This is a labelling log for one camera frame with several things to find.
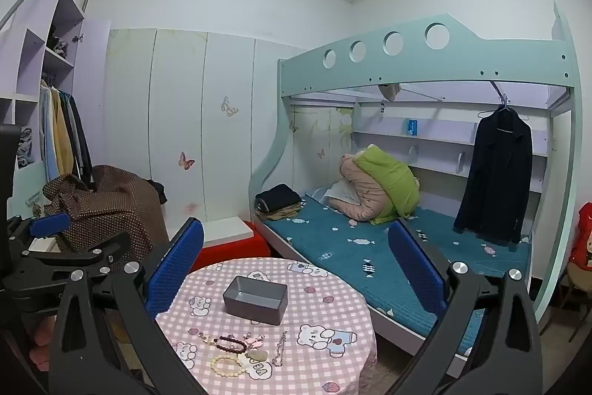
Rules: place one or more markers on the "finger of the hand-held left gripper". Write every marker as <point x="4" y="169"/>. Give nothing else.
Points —
<point x="92" y="251"/>
<point x="48" y="224"/>

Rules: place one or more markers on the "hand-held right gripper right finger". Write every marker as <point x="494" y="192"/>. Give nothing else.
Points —
<point x="416" y="270"/>

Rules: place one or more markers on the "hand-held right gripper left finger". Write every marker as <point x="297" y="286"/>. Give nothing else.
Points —
<point x="178" y="265"/>

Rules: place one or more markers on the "grey metal box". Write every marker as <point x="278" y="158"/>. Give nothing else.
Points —
<point x="252" y="311"/>

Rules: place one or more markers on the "pink flower charm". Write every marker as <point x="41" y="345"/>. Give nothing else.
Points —
<point x="252" y="344"/>

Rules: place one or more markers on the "folded grey clothes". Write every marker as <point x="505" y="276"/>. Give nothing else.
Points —
<point x="25" y="147"/>

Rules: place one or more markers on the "brown dotted cloth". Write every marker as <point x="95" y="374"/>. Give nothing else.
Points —
<point x="111" y="200"/>

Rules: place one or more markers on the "white board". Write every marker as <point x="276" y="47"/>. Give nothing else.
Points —
<point x="222" y="230"/>

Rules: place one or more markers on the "light blue hanging shirt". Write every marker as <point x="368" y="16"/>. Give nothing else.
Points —
<point x="46" y="136"/>

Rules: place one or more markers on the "red stool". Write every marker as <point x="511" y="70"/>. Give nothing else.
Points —
<point x="249" y="247"/>

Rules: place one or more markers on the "yellow hanging coat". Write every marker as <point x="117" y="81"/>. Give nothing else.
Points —
<point x="62" y="136"/>

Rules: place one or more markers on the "pearl earring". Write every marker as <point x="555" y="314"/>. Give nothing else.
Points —
<point x="204" y="336"/>

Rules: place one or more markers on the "small black cloth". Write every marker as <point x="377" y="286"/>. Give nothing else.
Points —
<point x="158" y="191"/>

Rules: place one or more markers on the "dark hanging jacket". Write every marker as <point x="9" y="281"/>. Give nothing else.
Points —
<point x="78" y="136"/>

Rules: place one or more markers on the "pink green quilt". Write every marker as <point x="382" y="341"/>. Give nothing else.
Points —
<point x="388" y="177"/>

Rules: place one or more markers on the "round table pink checked tablecloth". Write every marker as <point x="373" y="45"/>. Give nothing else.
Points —
<point x="319" y="307"/>

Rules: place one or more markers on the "pink butterfly sticker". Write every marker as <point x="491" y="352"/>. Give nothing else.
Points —
<point x="186" y="161"/>

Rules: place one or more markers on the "white pillow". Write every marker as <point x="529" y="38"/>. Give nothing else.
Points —
<point x="340" y="191"/>

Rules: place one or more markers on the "pale green pendant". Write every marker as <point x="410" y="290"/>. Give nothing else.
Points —
<point x="256" y="356"/>

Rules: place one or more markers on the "folded tan clothes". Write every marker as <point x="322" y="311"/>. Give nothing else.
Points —
<point x="286" y="213"/>

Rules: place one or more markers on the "folded black clothes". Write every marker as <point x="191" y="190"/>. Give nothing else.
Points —
<point x="277" y="196"/>

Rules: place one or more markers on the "black coat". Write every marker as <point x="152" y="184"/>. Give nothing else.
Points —
<point x="495" y="173"/>

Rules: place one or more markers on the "white bed shelf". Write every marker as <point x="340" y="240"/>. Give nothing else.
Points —
<point x="439" y="136"/>

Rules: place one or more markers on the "small blue box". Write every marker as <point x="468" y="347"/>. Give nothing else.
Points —
<point x="412" y="126"/>

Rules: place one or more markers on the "lilac open wardrobe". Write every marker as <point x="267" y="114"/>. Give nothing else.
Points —
<point x="92" y="66"/>

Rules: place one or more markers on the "dark clothes pile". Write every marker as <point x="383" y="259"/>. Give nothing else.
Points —
<point x="58" y="43"/>

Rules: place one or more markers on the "wooden chair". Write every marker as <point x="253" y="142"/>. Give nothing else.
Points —
<point x="578" y="279"/>

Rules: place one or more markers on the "beige butterfly sticker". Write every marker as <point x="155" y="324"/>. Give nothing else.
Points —
<point x="229" y="108"/>

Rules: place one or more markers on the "white panel wardrobe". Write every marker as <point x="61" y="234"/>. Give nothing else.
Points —
<point x="175" y="99"/>

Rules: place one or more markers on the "red bag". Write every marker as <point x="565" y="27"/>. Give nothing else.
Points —
<point x="583" y="237"/>

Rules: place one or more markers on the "beige cloth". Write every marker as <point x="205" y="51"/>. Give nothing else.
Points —
<point x="389" y="92"/>

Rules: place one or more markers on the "light teal bunk bed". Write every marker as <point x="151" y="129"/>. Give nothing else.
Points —
<point x="416" y="66"/>

